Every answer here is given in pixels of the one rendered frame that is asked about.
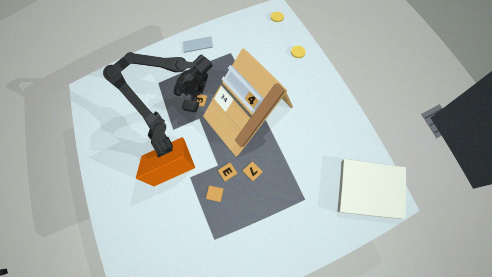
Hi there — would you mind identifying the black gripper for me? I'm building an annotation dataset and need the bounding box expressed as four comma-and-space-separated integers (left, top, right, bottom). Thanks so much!
182, 73, 208, 112

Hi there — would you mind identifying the yellow round disc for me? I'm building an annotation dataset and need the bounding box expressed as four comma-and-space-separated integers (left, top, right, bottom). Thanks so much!
291, 45, 306, 58
271, 12, 284, 22

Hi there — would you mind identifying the white paper ticket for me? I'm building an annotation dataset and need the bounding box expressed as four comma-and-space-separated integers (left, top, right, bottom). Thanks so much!
214, 86, 233, 112

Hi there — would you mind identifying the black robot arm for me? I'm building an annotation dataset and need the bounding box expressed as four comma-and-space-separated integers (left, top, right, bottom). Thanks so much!
103, 52, 213, 157

